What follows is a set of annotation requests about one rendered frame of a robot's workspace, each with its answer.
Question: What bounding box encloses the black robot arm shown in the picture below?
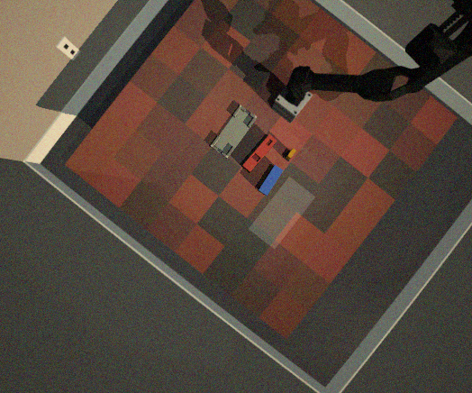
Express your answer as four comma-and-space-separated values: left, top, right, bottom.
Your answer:
285, 22, 472, 107

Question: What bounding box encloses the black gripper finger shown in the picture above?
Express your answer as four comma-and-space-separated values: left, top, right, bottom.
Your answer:
412, 25, 456, 68

